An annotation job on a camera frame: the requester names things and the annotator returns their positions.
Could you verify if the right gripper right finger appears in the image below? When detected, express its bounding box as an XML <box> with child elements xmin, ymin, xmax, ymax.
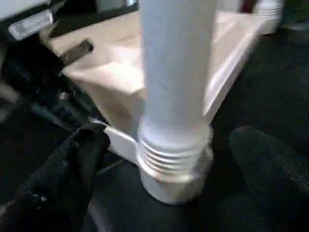
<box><xmin>228</xmin><ymin>125</ymin><xmax>309</xmax><ymax>232</ymax></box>

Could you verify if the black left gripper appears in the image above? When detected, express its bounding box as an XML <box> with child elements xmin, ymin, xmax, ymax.
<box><xmin>0</xmin><ymin>40</ymin><xmax>94</xmax><ymax>122</ymax></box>

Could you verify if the black work mat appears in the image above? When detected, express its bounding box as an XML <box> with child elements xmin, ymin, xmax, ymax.
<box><xmin>0</xmin><ymin>0</ymin><xmax>309</xmax><ymax>232</ymax></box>

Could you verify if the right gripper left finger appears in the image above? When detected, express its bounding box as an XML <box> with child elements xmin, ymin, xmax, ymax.
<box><xmin>0</xmin><ymin>123</ymin><xmax>112</xmax><ymax>232</ymax></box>

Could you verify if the white plastic table top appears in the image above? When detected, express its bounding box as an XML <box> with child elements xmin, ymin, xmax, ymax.
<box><xmin>47</xmin><ymin>9</ymin><xmax>284</xmax><ymax>206</ymax></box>

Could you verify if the white plastic table leg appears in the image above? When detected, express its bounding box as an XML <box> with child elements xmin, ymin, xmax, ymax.
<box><xmin>137</xmin><ymin>0</ymin><xmax>218</xmax><ymax>180</ymax></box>
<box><xmin>253</xmin><ymin>0</ymin><xmax>285</xmax><ymax>20</ymax></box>

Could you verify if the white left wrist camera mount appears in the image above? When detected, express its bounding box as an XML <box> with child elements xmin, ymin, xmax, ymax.
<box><xmin>0</xmin><ymin>0</ymin><xmax>56</xmax><ymax>42</ymax></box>

